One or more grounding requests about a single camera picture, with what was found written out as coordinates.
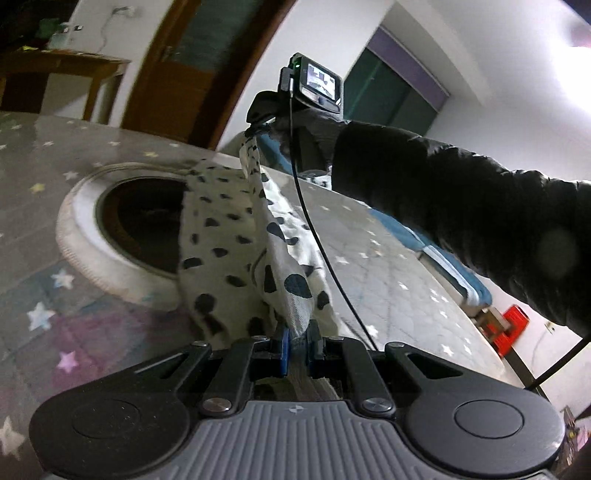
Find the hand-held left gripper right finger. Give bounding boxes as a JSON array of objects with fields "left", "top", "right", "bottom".
[{"left": 305, "top": 320, "right": 466, "bottom": 417}]

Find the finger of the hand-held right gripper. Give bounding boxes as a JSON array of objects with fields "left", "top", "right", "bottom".
[{"left": 247, "top": 90, "right": 294, "bottom": 133}]

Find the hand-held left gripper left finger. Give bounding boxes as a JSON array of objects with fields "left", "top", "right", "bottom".
[{"left": 126, "top": 326, "right": 291, "bottom": 416}]

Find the white black polka dot garment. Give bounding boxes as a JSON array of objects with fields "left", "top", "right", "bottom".
[{"left": 177, "top": 131, "right": 345, "bottom": 402}]

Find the person's right forearm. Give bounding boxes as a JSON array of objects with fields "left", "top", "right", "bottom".
[{"left": 332, "top": 121, "right": 591, "bottom": 340}]

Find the person's right hand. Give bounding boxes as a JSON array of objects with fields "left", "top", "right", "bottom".
[{"left": 302, "top": 113, "right": 347, "bottom": 168}]

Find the green framed window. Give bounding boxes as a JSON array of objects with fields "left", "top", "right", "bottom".
[{"left": 344, "top": 46, "right": 437, "bottom": 134}]

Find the purple window blind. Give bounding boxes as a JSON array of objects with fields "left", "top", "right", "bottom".
[{"left": 372, "top": 25, "right": 450, "bottom": 99}]

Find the grey star quilted table cover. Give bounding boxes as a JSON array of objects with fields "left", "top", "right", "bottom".
[{"left": 0, "top": 111, "right": 509, "bottom": 462}]

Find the brown wooden door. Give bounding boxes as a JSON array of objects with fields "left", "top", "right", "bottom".
[{"left": 122, "top": 0, "right": 296, "bottom": 148}]

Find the round black heater plate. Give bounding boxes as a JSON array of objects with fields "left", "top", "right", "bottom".
[{"left": 95, "top": 178, "right": 190, "bottom": 278}]

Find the red plastic crate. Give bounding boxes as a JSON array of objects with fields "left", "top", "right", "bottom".
[{"left": 492, "top": 305, "right": 530, "bottom": 357}]

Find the wooden side table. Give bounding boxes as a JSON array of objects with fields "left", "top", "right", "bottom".
[{"left": 0, "top": 48, "right": 132, "bottom": 123}]

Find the black cable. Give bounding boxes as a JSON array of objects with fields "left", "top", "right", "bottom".
[
  {"left": 288, "top": 69, "right": 377, "bottom": 352},
  {"left": 525, "top": 336, "right": 591, "bottom": 389}
]

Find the grey power cable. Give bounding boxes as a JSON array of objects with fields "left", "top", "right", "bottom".
[{"left": 95, "top": 10, "right": 118, "bottom": 54}]

